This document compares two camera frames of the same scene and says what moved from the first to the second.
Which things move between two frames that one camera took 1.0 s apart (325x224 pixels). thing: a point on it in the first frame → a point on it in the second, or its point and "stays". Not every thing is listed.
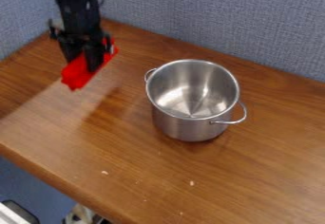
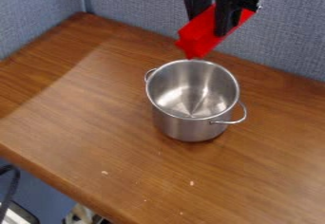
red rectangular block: (76, 72) → (197, 38)
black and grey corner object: (12, 214) stays
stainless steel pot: (192, 94) stays
